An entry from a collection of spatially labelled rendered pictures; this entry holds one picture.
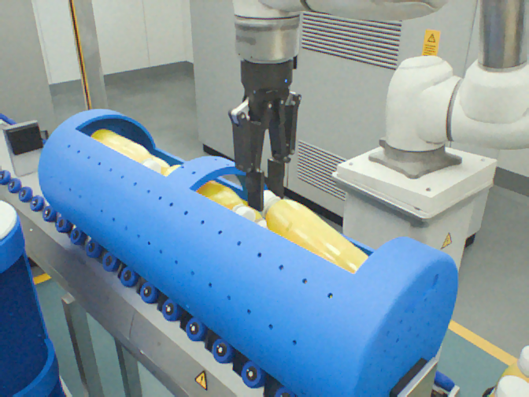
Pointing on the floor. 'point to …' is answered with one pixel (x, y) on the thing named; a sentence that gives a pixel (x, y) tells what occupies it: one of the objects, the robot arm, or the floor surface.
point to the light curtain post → (88, 53)
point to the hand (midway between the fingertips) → (265, 185)
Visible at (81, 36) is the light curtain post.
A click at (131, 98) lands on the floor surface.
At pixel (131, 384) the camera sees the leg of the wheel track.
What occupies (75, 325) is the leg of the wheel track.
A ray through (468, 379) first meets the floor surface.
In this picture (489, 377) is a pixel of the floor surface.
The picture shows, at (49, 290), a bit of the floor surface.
